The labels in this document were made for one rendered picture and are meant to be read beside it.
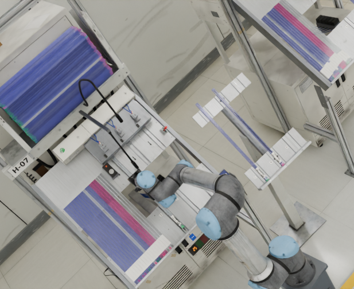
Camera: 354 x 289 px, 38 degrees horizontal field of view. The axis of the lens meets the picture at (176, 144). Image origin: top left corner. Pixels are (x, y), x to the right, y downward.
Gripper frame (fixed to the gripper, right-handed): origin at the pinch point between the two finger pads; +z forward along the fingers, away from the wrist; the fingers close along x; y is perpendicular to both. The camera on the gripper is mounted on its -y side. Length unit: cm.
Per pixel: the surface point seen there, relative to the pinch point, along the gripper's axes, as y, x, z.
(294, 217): -79, -55, 33
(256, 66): 0, -103, 33
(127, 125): 25.9, -15.9, 0.2
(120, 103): 36.4, -21.3, 0.3
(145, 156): 8.6, -12.3, 2.8
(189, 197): -20.9, -12.6, -3.1
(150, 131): 16.0, -23.0, 4.0
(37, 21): 91, -19, -7
